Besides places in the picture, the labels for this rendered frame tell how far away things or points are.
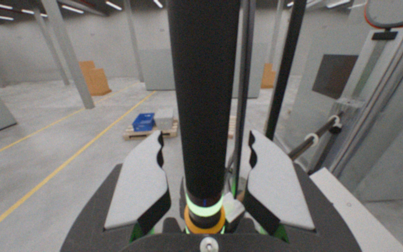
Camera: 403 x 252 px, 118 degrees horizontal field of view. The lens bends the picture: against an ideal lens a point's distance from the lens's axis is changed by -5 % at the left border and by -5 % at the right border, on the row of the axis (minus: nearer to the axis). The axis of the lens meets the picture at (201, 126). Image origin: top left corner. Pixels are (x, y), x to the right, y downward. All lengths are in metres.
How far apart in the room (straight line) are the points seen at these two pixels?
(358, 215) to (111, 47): 14.40
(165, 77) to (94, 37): 8.83
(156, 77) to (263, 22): 9.13
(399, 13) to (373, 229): 0.60
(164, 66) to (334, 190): 7.20
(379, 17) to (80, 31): 15.68
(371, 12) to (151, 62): 7.25
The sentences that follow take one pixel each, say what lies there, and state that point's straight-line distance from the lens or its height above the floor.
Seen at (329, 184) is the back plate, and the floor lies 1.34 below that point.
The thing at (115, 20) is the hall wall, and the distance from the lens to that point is 14.08.
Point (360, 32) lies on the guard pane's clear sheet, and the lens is 1.01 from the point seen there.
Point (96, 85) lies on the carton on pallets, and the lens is 8.36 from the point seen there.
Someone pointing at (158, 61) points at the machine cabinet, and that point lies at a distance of 7.40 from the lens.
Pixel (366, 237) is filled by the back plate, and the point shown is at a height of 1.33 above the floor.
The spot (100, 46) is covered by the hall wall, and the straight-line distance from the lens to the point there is 14.84.
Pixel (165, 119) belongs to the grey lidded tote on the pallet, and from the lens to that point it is 3.11.
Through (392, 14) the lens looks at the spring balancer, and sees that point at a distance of 0.74.
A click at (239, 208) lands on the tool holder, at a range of 0.20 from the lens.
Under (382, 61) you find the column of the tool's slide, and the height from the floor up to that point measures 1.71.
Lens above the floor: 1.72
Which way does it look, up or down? 29 degrees down
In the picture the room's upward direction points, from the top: 1 degrees counter-clockwise
